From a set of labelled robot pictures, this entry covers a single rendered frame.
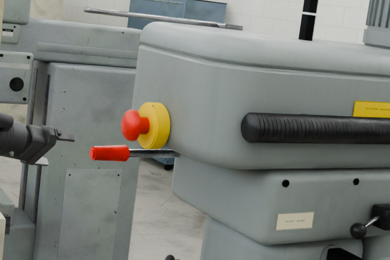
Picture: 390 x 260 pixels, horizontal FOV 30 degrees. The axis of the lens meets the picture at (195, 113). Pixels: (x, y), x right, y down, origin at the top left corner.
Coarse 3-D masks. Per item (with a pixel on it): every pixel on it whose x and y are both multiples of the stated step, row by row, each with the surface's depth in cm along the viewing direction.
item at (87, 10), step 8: (88, 8) 98; (96, 8) 100; (120, 16) 101; (128, 16) 101; (136, 16) 102; (144, 16) 102; (152, 16) 103; (160, 16) 104; (192, 24) 106; (200, 24) 107; (208, 24) 108; (216, 24) 108; (224, 24) 108
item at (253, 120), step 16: (256, 128) 81; (272, 128) 82; (288, 128) 83; (304, 128) 84; (320, 128) 86; (336, 128) 87; (352, 128) 89; (368, 128) 90; (384, 128) 91; (368, 144) 92; (384, 144) 93
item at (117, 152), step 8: (96, 152) 100; (104, 152) 100; (112, 152) 101; (120, 152) 102; (128, 152) 102; (136, 152) 103; (144, 152) 104; (152, 152) 105; (160, 152) 106; (168, 152) 106; (176, 152) 107; (104, 160) 101; (112, 160) 102; (120, 160) 102
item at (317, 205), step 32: (192, 160) 104; (192, 192) 104; (224, 192) 97; (256, 192) 91; (288, 192) 91; (320, 192) 94; (352, 192) 97; (384, 192) 100; (256, 224) 91; (288, 224) 92; (320, 224) 95; (352, 224) 98
